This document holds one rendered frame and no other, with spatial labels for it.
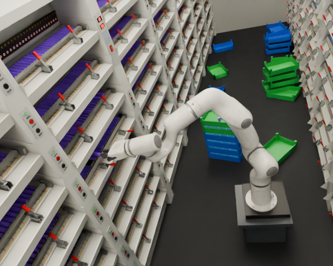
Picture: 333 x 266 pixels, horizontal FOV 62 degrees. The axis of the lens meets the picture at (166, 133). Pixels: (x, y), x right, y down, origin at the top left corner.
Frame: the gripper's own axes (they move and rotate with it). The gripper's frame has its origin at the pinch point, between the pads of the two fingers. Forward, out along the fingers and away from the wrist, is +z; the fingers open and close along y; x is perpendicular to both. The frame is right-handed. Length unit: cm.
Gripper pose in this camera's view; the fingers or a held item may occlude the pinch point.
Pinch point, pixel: (105, 153)
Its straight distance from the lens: 142.2
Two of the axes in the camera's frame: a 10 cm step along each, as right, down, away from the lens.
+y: -2.5, 6.6, -7.1
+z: -8.4, 2.1, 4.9
